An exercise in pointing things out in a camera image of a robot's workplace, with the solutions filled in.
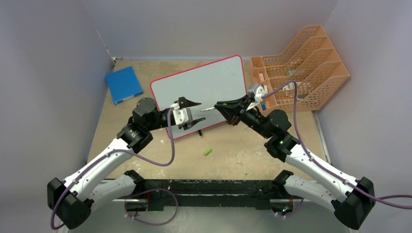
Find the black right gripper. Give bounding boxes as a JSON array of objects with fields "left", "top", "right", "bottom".
[{"left": 215, "top": 95, "right": 273, "bottom": 139}]

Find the white marker pen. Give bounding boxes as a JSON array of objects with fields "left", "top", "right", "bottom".
[{"left": 200, "top": 107, "right": 215, "bottom": 112}]

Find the pink framed whiteboard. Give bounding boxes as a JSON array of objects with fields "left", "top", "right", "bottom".
[{"left": 150, "top": 55, "right": 247, "bottom": 139}]

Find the green marker cap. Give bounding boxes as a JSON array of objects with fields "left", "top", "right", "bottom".
[{"left": 204, "top": 148, "right": 213, "bottom": 156}]

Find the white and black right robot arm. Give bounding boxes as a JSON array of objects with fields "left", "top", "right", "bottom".
[{"left": 214, "top": 95, "right": 376, "bottom": 230}]

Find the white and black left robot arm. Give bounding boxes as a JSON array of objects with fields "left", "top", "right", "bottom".
[{"left": 47, "top": 97, "right": 203, "bottom": 231}]

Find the white stapler in organizer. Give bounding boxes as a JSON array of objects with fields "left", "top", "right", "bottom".
[{"left": 262, "top": 85, "right": 268, "bottom": 93}]

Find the white remote in organizer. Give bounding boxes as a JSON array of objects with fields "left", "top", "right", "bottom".
[{"left": 282, "top": 82, "right": 302, "bottom": 91}]

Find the blue box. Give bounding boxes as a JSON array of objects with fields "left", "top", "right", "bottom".
[{"left": 105, "top": 66, "right": 144, "bottom": 105}]

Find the orange plastic desk organizer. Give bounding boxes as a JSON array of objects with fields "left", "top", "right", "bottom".
[{"left": 250, "top": 25, "right": 350, "bottom": 114}]

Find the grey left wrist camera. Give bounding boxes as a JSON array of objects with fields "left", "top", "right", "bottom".
[{"left": 170, "top": 103, "right": 193, "bottom": 125}]

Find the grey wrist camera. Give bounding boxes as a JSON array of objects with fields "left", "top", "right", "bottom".
[
  {"left": 247, "top": 83, "right": 268, "bottom": 103},
  {"left": 170, "top": 103, "right": 193, "bottom": 125}
]

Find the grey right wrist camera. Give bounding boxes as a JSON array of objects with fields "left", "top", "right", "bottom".
[{"left": 247, "top": 83, "right": 268, "bottom": 103}]

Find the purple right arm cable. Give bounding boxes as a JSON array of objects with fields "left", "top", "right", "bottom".
[{"left": 262, "top": 80, "right": 412, "bottom": 201}]

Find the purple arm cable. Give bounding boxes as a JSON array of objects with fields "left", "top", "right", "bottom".
[
  {"left": 50, "top": 107, "right": 176, "bottom": 231},
  {"left": 262, "top": 80, "right": 412, "bottom": 201}
]

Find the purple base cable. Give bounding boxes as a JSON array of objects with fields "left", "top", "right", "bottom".
[{"left": 123, "top": 188, "right": 179, "bottom": 226}]

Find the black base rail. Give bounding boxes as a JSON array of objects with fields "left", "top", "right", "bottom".
[{"left": 129, "top": 179, "right": 299, "bottom": 215}]

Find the aluminium frame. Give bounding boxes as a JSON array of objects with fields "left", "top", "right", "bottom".
[{"left": 57, "top": 111, "right": 360, "bottom": 233}]

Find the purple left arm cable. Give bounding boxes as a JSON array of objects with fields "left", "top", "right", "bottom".
[{"left": 50, "top": 107, "right": 176, "bottom": 231}]

